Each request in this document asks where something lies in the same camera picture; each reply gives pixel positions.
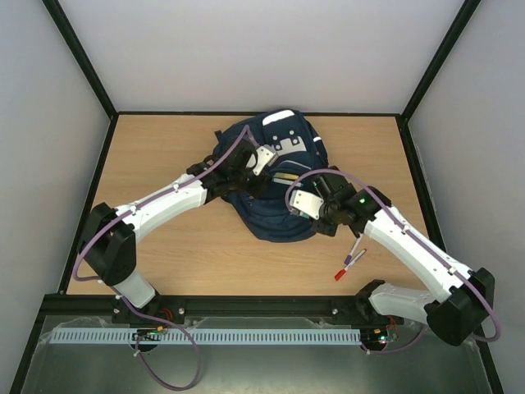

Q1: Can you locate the navy blue student backpack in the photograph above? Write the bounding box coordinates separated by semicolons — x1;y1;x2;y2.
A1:
212;109;329;243

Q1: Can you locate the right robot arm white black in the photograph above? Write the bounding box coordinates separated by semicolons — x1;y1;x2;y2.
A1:
313;169;495;346

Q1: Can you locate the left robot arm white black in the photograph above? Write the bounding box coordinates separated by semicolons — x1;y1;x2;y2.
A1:
77;138;276;309

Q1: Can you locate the purple capped white marker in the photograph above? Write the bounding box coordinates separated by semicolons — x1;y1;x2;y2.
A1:
344;236;362;265

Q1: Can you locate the red capped white marker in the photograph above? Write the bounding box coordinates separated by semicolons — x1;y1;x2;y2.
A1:
334;249;367;281

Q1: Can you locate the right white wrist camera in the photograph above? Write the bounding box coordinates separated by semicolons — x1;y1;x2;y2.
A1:
290;190;324;220

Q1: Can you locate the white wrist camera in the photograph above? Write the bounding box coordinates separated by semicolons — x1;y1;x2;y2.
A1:
290;190;324;220
252;145;278;176

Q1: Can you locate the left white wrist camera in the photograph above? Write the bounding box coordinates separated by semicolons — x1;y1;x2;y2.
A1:
252;145;278;176

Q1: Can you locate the black enclosure frame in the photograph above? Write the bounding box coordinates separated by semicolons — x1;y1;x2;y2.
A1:
11;0;480;393

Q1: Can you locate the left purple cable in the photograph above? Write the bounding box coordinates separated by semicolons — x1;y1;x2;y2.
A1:
72;125;202;391

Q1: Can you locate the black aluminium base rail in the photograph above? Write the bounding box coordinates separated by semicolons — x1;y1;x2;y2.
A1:
39;295;403;328

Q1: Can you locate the light blue slotted cable duct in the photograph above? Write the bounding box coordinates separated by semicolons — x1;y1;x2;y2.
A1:
49;328;361;346

